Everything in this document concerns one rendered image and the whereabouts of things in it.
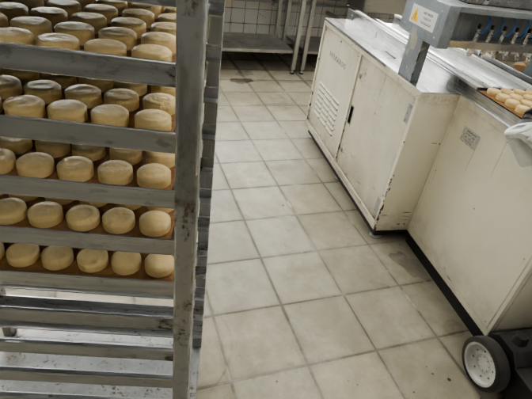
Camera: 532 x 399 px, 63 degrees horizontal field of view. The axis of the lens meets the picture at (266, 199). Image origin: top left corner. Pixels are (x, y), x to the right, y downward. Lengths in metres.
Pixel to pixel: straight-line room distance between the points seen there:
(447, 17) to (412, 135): 0.50
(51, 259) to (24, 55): 0.36
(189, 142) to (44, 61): 0.19
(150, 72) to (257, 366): 1.34
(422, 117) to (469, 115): 0.19
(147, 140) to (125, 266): 0.27
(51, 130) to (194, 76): 0.21
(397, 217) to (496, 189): 0.61
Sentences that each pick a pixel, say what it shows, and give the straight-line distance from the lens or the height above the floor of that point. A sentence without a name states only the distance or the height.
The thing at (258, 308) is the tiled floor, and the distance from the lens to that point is 1.89.
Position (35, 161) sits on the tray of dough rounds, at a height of 1.06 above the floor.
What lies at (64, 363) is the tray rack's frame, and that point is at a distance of 1.58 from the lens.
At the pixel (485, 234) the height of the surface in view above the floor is 0.43.
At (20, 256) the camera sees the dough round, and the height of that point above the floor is 0.88.
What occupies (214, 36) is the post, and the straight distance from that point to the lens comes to 0.96.
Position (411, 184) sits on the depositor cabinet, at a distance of 2.23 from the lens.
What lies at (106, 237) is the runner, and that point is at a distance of 0.69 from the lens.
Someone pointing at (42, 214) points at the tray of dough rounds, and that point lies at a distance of 0.76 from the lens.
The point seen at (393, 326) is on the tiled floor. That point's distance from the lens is 2.00.
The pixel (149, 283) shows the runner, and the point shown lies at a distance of 0.74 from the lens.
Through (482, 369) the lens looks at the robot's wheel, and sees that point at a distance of 1.93.
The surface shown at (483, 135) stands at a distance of 1.96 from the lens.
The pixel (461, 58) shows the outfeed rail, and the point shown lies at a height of 0.87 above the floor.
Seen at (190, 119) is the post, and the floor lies 1.19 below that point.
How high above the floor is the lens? 1.41
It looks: 34 degrees down
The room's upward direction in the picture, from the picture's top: 9 degrees clockwise
